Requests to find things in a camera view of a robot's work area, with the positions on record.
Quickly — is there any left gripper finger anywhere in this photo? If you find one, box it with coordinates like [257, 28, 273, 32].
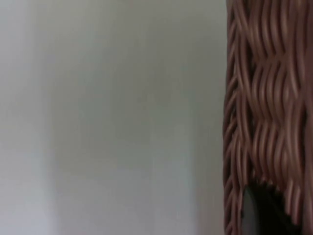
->
[241, 183, 304, 235]

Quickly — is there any dark brown wicker basket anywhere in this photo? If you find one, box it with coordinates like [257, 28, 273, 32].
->
[222, 0, 313, 235]

